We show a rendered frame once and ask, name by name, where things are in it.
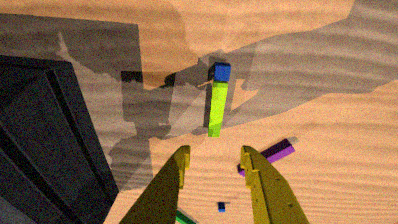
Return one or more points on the small blue block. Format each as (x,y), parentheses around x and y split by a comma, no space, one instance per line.
(222,71)
(221,206)

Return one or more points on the purple rod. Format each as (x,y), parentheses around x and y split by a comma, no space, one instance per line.
(274,153)

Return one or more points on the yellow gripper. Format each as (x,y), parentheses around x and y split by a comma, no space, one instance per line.
(273,201)

